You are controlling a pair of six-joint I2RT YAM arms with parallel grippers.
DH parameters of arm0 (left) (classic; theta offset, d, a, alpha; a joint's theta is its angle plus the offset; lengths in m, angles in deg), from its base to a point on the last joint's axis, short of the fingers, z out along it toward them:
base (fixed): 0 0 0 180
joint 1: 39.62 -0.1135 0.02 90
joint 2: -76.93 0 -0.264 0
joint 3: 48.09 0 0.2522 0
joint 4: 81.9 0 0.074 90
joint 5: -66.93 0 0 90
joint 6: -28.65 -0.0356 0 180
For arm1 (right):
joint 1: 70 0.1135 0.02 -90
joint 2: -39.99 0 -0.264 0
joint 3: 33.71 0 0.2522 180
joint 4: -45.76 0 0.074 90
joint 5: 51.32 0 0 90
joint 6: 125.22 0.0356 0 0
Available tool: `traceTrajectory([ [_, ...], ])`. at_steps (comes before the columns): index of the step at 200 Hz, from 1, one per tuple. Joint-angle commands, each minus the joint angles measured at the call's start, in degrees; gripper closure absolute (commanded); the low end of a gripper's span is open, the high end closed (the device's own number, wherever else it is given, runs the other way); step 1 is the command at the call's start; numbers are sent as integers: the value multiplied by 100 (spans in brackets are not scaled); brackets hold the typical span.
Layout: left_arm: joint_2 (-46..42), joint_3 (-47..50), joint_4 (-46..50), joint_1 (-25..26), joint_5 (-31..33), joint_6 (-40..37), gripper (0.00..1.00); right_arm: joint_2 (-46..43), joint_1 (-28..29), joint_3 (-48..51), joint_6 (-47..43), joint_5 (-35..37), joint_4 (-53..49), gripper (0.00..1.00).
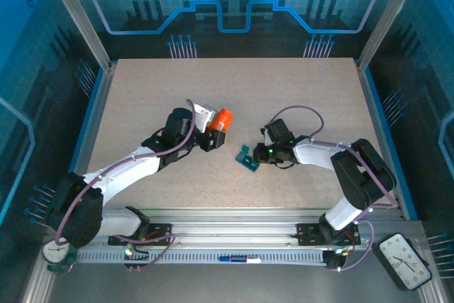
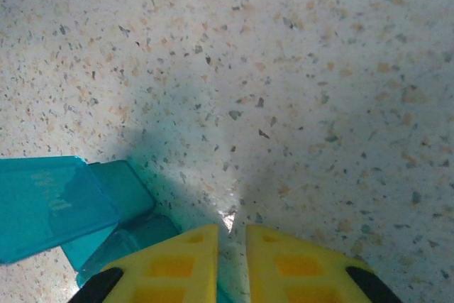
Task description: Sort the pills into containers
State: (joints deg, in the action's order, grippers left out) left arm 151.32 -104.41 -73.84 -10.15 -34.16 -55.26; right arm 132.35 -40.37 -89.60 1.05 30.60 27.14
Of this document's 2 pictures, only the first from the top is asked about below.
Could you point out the aluminium frame post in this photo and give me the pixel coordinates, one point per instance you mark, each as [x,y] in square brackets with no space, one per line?
[382,26]
[86,26]

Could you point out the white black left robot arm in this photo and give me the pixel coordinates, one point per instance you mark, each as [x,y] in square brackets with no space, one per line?
[120,175]

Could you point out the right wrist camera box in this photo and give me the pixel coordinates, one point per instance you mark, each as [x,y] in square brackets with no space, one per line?
[264,135]

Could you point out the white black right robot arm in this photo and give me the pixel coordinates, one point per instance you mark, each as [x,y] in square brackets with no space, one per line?
[312,152]

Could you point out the orange pill bottle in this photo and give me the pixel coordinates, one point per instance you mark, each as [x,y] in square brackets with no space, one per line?
[221,120]

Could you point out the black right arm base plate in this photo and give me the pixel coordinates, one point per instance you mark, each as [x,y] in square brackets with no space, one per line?
[306,235]

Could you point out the teal pill organizer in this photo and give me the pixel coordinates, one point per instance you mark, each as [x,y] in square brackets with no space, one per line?
[248,162]

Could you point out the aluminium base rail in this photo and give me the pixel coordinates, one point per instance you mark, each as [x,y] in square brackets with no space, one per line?
[230,221]

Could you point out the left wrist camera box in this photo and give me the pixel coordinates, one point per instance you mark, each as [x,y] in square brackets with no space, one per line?
[204,113]

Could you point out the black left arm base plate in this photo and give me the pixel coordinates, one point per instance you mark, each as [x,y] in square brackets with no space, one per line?
[161,233]

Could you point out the black rectangular clock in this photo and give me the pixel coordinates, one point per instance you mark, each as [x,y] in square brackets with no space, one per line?
[404,264]

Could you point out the round green clock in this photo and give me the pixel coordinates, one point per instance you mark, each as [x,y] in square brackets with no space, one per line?
[56,255]

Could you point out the blue white marker pen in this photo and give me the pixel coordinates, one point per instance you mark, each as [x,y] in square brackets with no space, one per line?
[239,259]

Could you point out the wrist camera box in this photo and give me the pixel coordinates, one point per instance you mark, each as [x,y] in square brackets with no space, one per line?
[204,113]
[264,135]

